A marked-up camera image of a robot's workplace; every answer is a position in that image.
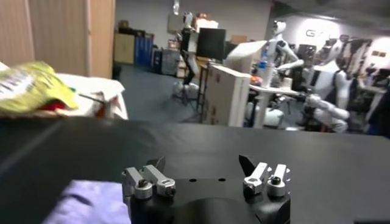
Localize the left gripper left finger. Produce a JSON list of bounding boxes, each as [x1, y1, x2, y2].
[[121, 156, 177, 200]]

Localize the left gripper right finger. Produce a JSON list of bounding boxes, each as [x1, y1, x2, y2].
[[238, 154, 292, 198]]

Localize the lavender t-shirt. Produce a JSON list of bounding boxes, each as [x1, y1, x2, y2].
[[41, 179, 132, 224]]

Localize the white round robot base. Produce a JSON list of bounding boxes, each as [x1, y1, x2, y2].
[[171, 81, 201, 100]]

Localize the large black table cover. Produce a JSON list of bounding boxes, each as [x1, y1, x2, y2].
[[0, 116, 390, 224]]

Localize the white adjustable side table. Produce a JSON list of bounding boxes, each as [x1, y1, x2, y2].
[[247, 83, 302, 129]]

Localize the tall white cardboard box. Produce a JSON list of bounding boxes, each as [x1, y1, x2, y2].
[[202, 64, 252, 127]]

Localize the white paper cup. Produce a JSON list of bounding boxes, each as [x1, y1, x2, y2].
[[281, 77, 294, 91]]

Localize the white tumbler bottle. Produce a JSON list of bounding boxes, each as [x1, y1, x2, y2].
[[261, 61, 275, 89]]

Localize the white humanoid robot with base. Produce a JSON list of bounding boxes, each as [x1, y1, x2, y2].
[[300, 37, 379, 134]]

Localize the white tablecloth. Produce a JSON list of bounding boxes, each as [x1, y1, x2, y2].
[[54, 72, 129, 121]]

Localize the clear water bottle blue cap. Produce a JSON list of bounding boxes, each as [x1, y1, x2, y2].
[[258, 48, 271, 69]]

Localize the white curved machine housing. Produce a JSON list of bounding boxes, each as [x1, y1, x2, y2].
[[225, 40, 269, 75]]

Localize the red garment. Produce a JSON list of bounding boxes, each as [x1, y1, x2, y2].
[[38, 100, 68, 113]]

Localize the white humanoid robot slim arms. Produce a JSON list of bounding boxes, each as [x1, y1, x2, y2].
[[268, 19, 306, 74]]

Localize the blue cabinet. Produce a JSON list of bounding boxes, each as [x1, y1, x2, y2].
[[133, 30, 155, 68]]

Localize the black and white humanoid robot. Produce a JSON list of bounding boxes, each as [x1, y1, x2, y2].
[[177, 12, 199, 86]]

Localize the beige cabinet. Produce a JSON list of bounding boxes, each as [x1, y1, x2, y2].
[[113, 31, 137, 65]]

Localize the black monitor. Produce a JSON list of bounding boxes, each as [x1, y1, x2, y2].
[[195, 27, 227, 62]]

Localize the yellow-green printed t-shirt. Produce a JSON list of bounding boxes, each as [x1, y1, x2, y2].
[[0, 60, 79, 116]]

